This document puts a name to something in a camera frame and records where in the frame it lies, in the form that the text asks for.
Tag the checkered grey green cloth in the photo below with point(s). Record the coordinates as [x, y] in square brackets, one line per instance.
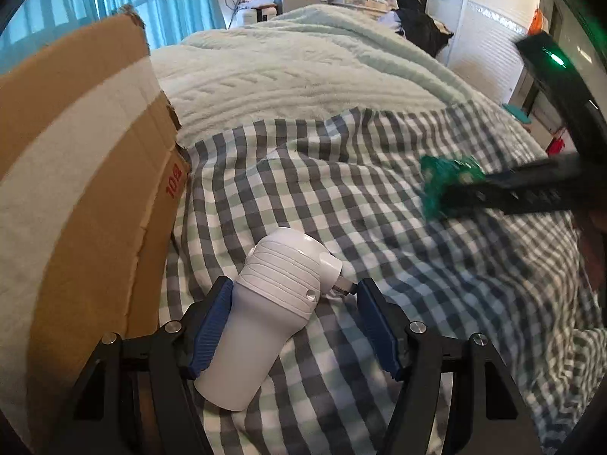
[354, 183]

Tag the pale green knitted blanket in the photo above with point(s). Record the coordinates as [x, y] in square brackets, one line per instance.
[311, 64]

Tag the brown cardboard box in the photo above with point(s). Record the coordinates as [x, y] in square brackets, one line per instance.
[90, 181]

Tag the green foil sachet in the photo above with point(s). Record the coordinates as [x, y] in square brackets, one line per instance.
[439, 174]

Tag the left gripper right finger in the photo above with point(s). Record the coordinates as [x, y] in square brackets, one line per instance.
[385, 325]

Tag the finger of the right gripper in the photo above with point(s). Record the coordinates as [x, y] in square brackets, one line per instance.
[512, 189]

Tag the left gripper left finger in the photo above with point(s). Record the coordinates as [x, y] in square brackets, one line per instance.
[203, 325]

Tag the purple stool teal seat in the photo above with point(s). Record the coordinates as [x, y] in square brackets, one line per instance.
[517, 114]

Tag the white plastic bottle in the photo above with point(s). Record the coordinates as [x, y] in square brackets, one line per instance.
[274, 297]

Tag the blue curtain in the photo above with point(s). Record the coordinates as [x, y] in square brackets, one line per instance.
[39, 22]

